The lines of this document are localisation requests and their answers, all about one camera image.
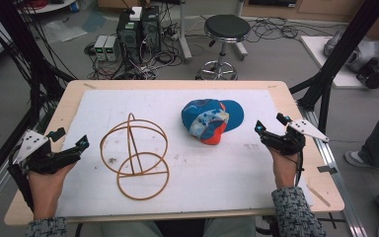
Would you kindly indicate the thin wooden stick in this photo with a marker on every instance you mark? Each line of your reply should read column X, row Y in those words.
column 318, row 196

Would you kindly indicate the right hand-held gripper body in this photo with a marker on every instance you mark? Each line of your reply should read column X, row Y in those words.
column 292, row 138

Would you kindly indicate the person's right hand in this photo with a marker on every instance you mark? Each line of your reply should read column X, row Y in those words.
column 284, row 169

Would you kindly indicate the person's left hand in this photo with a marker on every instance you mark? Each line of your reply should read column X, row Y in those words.
column 47, row 191

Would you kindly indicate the white table leg stand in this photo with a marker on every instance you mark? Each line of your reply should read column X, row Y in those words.
column 185, row 36

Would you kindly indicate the clear plastic sheet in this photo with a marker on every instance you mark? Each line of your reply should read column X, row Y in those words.
column 62, row 31

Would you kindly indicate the black round stool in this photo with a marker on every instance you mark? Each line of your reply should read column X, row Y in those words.
column 227, row 28

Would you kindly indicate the grey tape piece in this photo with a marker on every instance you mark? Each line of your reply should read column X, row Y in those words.
column 327, row 169

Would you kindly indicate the white table mat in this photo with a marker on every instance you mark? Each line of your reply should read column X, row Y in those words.
column 184, row 177

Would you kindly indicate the person's legs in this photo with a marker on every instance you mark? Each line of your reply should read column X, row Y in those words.
column 128, row 229

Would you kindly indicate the white box on computer tower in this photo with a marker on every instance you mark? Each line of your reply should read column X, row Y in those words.
column 136, row 14

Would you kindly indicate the white floor platform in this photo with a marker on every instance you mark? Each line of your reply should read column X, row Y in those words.
column 319, row 56

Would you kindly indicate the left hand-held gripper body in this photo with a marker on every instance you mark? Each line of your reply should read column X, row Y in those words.
column 36, row 159

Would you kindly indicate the blue and orange baseball cap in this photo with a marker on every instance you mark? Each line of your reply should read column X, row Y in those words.
column 212, row 120

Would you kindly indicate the grey robot shell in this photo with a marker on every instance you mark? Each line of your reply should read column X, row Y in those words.
column 365, row 52

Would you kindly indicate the black computer tower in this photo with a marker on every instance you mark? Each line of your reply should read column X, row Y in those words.
column 129, row 39
column 150, row 29

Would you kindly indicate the grey power supply unit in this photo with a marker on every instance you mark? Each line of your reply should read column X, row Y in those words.
column 112, row 49
column 100, row 47

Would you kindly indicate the black device on platform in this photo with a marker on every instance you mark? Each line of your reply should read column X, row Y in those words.
column 375, row 75

